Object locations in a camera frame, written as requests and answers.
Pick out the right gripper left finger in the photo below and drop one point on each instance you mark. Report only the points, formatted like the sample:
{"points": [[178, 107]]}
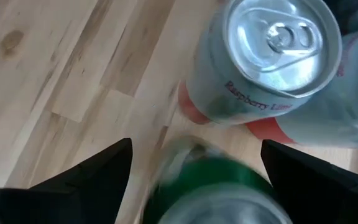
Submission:
{"points": [[67, 199]]}

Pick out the silver Diet Coke can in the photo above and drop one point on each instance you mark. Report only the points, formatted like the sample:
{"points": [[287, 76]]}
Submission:
{"points": [[275, 46], [337, 109]]}

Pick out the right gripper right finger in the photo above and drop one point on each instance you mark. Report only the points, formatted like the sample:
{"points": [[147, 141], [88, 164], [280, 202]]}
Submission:
{"points": [[328, 199]]}

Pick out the green soda can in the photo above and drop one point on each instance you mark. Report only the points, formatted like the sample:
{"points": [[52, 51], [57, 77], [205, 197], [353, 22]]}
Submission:
{"points": [[210, 177]]}

